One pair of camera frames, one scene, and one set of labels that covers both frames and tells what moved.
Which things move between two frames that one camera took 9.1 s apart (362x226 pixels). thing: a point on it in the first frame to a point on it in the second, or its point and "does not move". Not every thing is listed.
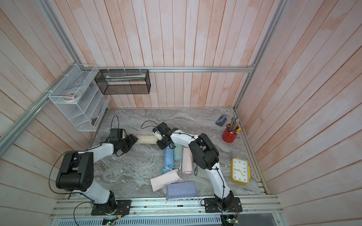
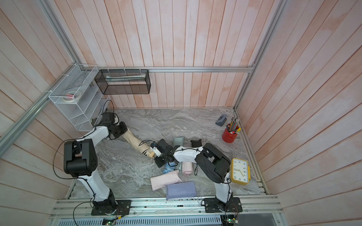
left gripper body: (127, 143) to (119, 129)
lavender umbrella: (180, 189) does not move
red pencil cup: (230, 133) does not move
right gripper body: (162, 144) to (160, 161)
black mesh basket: (125, 81) does not move
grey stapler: (222, 119) does not move
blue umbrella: (168, 160) does not move
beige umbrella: (151, 139) to (149, 152)
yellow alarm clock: (240, 171) does not move
